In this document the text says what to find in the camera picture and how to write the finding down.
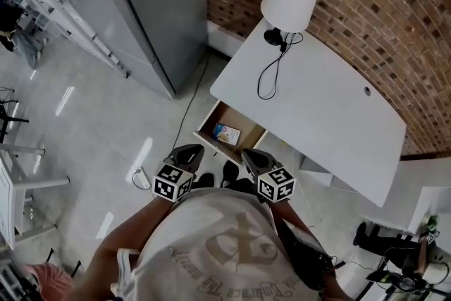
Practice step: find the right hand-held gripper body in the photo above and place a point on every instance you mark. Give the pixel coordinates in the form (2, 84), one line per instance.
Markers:
(276, 183)

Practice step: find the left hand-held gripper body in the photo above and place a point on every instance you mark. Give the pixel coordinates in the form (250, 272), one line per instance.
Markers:
(174, 183)

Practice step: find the wooden desk drawer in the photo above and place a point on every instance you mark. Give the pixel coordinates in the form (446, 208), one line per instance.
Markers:
(246, 132)

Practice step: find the small colourful item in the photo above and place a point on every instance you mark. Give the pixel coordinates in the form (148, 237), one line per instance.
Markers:
(227, 134)

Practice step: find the person's left forearm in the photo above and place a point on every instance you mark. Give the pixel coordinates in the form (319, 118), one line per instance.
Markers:
(116, 250)

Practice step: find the person's right forearm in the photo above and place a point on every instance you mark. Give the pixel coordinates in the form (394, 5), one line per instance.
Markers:
(299, 232)

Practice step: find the white desk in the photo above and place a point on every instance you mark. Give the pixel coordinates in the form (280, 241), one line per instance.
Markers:
(327, 123)

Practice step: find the person's black left shoe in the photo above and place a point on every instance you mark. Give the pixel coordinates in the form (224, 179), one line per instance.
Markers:
(204, 180)

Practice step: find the person's black shoe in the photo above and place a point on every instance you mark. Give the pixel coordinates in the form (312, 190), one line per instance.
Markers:
(230, 172)
(204, 180)

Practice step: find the white power strip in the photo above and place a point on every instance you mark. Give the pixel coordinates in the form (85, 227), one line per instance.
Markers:
(142, 178)

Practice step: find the person's black right shoe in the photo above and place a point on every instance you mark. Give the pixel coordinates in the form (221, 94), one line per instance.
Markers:
(230, 172)

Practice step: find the person's beige printed shirt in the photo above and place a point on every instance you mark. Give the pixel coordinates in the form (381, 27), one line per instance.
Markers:
(218, 250)

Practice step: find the black equipment stand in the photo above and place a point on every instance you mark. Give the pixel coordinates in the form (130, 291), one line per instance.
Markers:
(398, 253)

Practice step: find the white box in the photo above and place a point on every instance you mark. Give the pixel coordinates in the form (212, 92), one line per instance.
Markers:
(431, 208)

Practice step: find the white side table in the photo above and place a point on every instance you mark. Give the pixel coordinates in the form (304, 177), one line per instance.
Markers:
(14, 194)

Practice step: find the grey metal cabinet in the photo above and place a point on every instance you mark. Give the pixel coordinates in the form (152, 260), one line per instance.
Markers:
(148, 10)

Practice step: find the white shade table lamp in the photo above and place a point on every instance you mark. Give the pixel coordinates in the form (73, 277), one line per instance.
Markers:
(289, 3)

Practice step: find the white shelf rack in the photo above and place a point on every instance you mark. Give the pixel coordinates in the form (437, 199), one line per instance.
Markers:
(60, 7)

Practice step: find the black chair frame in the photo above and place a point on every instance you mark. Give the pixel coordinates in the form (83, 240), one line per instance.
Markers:
(7, 116)

